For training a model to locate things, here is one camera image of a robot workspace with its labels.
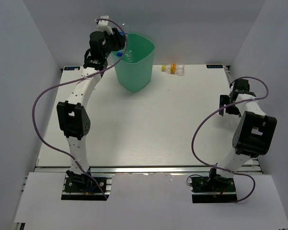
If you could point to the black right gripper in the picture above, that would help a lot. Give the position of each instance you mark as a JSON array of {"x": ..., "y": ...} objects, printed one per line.
[{"x": 223, "y": 100}]

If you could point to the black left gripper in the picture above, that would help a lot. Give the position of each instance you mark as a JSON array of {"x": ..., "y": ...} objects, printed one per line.
[{"x": 118, "y": 40}]

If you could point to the clear bottle blue cap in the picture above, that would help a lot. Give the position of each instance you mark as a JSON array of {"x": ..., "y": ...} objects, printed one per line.
[{"x": 125, "y": 48}]

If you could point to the clear bottle yellow cap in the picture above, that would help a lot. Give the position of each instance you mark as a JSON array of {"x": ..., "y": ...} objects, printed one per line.
[{"x": 173, "y": 68}]

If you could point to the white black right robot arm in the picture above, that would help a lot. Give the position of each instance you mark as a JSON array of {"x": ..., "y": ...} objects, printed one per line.
[{"x": 254, "y": 132}]

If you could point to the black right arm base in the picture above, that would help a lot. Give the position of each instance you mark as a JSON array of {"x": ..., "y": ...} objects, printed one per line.
[{"x": 206, "y": 191}]

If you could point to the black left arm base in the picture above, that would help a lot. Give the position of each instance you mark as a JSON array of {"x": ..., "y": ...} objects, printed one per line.
[{"x": 82, "y": 188}]

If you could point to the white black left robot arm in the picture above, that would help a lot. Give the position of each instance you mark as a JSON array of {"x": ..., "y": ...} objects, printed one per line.
[{"x": 73, "y": 118}]

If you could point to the green plastic bin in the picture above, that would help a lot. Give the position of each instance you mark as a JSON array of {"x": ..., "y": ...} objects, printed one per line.
[{"x": 134, "y": 71}]

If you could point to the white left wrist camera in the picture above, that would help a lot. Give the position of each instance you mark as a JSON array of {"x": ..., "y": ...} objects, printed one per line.
[{"x": 103, "y": 25}]

